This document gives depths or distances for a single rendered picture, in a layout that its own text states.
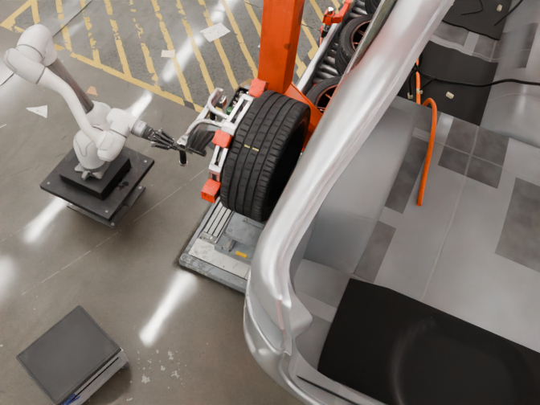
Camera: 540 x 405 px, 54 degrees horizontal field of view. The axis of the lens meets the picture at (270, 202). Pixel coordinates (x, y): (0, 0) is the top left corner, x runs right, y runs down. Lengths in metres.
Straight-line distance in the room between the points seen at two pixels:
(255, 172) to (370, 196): 0.56
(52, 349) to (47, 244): 0.87
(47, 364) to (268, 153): 1.53
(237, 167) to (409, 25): 1.00
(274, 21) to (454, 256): 1.40
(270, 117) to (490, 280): 1.24
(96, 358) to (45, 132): 1.85
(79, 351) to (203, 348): 0.71
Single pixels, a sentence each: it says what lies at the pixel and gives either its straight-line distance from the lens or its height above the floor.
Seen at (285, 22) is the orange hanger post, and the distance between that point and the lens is 2.70.
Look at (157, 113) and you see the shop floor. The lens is 4.10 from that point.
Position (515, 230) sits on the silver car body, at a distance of 2.68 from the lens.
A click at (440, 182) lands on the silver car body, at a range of 2.67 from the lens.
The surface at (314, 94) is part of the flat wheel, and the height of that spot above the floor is 0.50.
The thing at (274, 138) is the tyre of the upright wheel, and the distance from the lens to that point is 2.48.
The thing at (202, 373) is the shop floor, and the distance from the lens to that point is 3.18.
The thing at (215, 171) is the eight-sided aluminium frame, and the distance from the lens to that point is 2.59.
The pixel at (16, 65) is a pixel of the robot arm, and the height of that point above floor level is 1.16.
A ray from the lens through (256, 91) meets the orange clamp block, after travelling 2.75.
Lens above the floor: 3.09
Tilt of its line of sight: 58 degrees down
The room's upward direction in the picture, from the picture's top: 8 degrees clockwise
